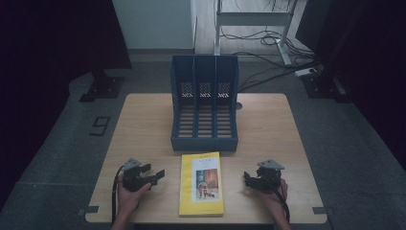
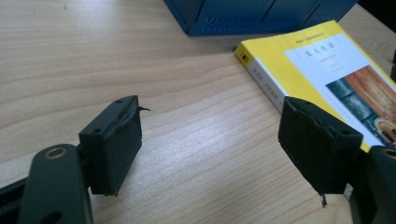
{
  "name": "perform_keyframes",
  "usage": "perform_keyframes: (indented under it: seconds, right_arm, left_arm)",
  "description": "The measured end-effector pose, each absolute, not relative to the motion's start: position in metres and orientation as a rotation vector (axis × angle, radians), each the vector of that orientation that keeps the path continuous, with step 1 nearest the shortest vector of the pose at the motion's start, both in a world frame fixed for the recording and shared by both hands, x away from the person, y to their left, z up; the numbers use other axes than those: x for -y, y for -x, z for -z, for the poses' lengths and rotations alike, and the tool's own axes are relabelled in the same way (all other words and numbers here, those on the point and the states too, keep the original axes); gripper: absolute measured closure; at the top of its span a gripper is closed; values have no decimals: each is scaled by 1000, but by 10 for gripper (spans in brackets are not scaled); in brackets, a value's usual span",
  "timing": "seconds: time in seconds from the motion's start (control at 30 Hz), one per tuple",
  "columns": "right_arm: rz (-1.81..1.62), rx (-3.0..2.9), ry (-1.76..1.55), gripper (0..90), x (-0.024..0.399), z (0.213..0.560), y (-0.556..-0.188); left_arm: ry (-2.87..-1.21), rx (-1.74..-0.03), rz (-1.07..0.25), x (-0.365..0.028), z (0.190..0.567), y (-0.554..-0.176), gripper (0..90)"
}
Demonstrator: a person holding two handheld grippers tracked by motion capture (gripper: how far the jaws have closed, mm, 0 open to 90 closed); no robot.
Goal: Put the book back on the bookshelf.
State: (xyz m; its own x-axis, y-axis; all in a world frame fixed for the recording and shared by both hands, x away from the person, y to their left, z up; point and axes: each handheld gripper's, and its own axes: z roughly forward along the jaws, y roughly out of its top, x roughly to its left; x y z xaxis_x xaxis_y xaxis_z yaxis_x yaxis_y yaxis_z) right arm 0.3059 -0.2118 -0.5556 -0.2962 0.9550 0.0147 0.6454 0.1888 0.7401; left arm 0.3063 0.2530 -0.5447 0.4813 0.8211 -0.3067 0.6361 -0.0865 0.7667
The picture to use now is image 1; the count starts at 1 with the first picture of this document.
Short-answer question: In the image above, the black stand base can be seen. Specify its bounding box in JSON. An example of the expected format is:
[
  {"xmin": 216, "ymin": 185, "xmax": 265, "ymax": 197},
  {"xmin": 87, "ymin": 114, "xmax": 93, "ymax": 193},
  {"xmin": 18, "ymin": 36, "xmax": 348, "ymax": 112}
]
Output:
[
  {"xmin": 79, "ymin": 68, "xmax": 126, "ymax": 104},
  {"xmin": 301, "ymin": 71, "xmax": 352, "ymax": 104}
]

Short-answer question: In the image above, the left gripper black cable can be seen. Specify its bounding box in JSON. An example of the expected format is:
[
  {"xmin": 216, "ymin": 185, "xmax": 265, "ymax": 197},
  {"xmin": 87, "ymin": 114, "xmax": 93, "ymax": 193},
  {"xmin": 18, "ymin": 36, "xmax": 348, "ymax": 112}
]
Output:
[{"xmin": 110, "ymin": 165, "xmax": 126, "ymax": 224}]

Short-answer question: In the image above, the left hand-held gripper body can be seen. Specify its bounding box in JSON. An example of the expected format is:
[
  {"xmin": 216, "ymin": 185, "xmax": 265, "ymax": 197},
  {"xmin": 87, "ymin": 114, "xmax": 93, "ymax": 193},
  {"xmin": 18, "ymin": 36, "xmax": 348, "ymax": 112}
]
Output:
[{"xmin": 121, "ymin": 157, "xmax": 159, "ymax": 193}]

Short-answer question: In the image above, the dark curtain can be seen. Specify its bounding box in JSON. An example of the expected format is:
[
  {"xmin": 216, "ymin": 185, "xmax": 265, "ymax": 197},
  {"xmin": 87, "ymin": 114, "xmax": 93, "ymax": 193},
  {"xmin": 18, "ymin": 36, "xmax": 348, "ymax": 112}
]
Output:
[
  {"xmin": 0, "ymin": 0, "xmax": 133, "ymax": 210},
  {"xmin": 294, "ymin": 0, "xmax": 406, "ymax": 171}
]

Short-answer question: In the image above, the white power strip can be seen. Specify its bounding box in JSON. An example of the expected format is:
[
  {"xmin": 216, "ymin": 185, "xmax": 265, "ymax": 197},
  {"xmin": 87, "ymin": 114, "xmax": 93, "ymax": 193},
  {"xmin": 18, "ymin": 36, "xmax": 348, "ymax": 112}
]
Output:
[{"xmin": 293, "ymin": 67, "xmax": 318, "ymax": 78}]

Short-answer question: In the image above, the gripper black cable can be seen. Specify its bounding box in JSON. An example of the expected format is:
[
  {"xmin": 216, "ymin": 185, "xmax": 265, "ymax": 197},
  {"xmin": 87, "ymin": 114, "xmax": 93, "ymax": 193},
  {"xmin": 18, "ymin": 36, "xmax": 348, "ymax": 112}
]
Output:
[
  {"xmin": 273, "ymin": 183, "xmax": 291, "ymax": 224},
  {"xmin": 110, "ymin": 165, "xmax": 126, "ymax": 224}
]

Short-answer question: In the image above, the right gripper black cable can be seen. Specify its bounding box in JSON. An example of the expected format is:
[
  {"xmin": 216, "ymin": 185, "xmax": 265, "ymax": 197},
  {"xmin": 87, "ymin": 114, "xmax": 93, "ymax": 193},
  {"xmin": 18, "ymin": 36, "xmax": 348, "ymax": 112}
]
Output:
[{"xmin": 273, "ymin": 183, "xmax": 291, "ymax": 224}]

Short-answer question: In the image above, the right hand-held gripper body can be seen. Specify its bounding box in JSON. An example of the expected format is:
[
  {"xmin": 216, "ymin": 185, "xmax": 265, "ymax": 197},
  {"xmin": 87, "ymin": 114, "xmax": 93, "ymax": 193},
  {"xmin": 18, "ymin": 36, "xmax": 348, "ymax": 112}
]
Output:
[{"xmin": 254, "ymin": 158, "xmax": 285, "ymax": 194}]

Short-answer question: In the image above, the person's right hand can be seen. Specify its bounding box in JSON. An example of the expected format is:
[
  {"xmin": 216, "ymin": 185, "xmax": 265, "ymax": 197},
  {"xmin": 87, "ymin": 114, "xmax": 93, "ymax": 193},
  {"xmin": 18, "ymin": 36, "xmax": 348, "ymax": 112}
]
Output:
[{"xmin": 257, "ymin": 177, "xmax": 289, "ymax": 219}]

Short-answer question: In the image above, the person's left hand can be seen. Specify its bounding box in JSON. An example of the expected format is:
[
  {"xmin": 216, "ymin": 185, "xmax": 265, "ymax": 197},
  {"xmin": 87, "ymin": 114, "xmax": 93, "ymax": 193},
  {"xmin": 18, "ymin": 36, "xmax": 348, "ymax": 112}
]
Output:
[{"xmin": 117, "ymin": 173, "xmax": 153, "ymax": 219}]

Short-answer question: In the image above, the blue three-slot file rack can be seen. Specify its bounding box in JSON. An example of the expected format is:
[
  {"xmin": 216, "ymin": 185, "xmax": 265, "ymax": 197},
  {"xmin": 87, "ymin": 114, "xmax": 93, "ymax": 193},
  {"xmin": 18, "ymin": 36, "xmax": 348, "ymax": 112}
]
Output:
[{"xmin": 169, "ymin": 55, "xmax": 240, "ymax": 152}]

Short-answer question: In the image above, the white metal desk frame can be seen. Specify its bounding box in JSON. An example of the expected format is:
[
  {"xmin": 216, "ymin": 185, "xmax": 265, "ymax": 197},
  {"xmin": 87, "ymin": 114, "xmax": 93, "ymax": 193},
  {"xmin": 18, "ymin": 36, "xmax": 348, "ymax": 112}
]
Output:
[{"xmin": 214, "ymin": 0, "xmax": 300, "ymax": 67}]

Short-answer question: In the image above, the yellow book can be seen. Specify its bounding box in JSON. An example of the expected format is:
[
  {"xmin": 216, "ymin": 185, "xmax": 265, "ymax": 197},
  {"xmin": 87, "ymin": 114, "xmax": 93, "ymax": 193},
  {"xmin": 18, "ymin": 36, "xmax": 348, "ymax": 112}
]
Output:
[{"xmin": 178, "ymin": 151, "xmax": 225, "ymax": 219}]

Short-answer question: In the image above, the tangle of black floor cables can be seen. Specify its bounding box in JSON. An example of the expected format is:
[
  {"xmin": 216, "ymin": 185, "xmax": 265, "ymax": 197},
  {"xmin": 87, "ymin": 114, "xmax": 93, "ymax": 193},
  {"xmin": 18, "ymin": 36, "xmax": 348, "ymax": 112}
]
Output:
[{"xmin": 219, "ymin": 0, "xmax": 322, "ymax": 94}]

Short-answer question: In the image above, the white wall panel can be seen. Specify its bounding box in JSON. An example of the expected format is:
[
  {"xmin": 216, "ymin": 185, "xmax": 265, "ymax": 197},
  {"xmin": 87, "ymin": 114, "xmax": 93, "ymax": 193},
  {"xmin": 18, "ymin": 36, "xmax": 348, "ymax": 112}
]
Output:
[{"xmin": 111, "ymin": 0, "xmax": 197, "ymax": 51}]

